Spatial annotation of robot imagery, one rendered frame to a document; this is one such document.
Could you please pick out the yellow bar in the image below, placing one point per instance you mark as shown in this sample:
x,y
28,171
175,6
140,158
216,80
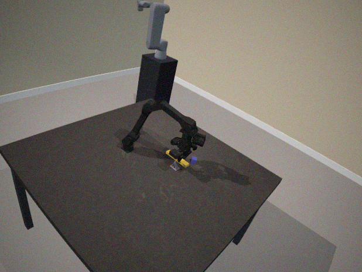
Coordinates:
x,y
182,162

